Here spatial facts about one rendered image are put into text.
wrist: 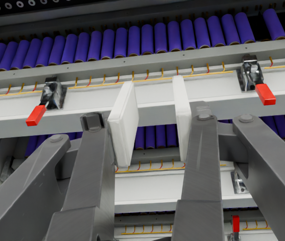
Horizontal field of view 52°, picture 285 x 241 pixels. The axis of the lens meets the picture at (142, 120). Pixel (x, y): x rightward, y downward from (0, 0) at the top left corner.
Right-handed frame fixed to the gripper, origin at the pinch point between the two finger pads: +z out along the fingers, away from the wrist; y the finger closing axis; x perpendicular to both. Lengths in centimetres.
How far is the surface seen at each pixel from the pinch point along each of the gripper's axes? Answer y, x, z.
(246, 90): 10.5, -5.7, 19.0
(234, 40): 10.5, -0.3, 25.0
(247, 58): 11.1, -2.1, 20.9
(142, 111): -3.0, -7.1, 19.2
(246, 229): 14, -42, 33
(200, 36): 6.1, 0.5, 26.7
